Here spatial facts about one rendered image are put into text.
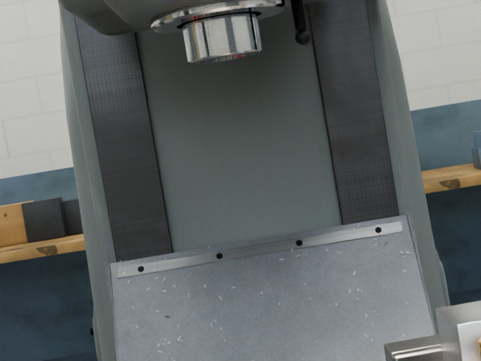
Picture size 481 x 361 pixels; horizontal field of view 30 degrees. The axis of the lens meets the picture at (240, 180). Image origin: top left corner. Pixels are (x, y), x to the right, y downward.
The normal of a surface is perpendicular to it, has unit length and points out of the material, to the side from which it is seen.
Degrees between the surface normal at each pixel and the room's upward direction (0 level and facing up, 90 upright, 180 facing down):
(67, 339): 90
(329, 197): 90
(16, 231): 90
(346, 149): 90
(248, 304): 64
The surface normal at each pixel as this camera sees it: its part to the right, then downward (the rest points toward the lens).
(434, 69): 0.00, 0.05
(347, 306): -0.07, -0.41
